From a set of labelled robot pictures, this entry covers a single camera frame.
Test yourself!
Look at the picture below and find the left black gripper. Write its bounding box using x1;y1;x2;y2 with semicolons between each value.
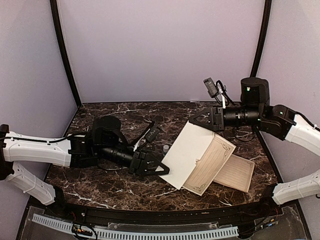
97;144;171;178

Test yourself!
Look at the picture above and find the lined letter paper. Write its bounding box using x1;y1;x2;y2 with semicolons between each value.
213;154;255;193
160;122;236;196

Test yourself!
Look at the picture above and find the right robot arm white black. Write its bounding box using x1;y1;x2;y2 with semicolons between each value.
188;77;320;217

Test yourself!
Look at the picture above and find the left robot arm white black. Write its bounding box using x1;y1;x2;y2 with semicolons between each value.
0;115;170;218

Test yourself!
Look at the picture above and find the flat lined letter paper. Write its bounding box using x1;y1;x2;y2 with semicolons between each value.
213;154;255;193

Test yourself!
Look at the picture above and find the green white glue stick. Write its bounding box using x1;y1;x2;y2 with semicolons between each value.
162;144;170;154

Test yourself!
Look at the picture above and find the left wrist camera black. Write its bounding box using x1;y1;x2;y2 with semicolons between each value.
133;121;161;151

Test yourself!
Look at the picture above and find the black front table rail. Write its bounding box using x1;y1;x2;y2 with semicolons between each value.
38;184;283;225

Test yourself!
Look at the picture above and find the small circuit board with wires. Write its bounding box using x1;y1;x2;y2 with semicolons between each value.
71;224;93;237

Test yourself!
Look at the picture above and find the white slotted cable duct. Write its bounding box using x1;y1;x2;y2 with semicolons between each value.
32;213;239;240

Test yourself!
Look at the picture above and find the right black frame post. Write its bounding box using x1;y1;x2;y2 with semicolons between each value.
250;0;272;77

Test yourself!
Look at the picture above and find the black frame post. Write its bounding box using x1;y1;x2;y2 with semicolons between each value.
250;0;272;77
49;0;82;108

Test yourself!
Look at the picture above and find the left black frame post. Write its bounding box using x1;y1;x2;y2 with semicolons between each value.
49;0;82;108

